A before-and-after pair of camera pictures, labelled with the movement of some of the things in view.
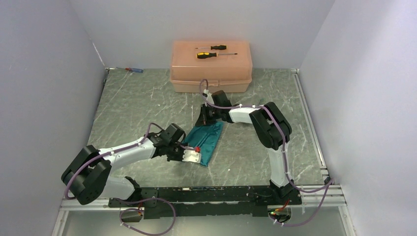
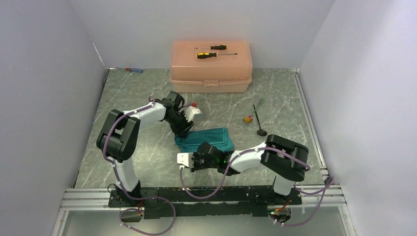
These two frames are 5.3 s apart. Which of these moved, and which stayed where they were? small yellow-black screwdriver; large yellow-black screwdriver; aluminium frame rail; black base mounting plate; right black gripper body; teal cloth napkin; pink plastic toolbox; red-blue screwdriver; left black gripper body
Moved: right black gripper body; teal cloth napkin; left black gripper body
Stayed: pink plastic toolbox; large yellow-black screwdriver; aluminium frame rail; small yellow-black screwdriver; black base mounting plate; red-blue screwdriver
